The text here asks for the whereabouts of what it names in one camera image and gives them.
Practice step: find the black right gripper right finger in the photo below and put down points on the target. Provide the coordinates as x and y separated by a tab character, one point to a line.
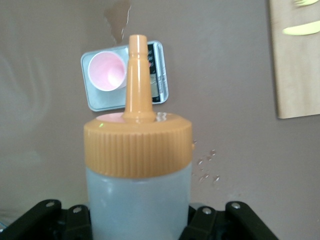
237	225

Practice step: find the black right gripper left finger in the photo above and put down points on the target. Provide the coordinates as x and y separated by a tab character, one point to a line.
37	225

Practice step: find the translucent sauce bottle orange cap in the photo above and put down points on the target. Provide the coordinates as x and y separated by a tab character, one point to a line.
137	150

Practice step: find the pink plastic cup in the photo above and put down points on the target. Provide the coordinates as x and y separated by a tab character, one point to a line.
105	72

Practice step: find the scattered liquid droplets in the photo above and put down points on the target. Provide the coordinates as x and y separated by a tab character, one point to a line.
216	178

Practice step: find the brown table cover sheet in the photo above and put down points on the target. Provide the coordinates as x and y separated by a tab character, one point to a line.
37	100

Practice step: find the silver digital kitchen scale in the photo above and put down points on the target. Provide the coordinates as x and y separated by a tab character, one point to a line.
105	100

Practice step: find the bamboo cutting board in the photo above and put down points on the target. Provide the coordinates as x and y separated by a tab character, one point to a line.
295	75

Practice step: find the yellow plastic knife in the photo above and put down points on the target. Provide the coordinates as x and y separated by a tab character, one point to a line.
300	30

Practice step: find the liquid spill puddle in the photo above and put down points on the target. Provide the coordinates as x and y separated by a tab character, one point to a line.
117	20

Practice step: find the yellow plastic fork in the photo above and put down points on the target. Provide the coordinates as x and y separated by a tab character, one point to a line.
305	2

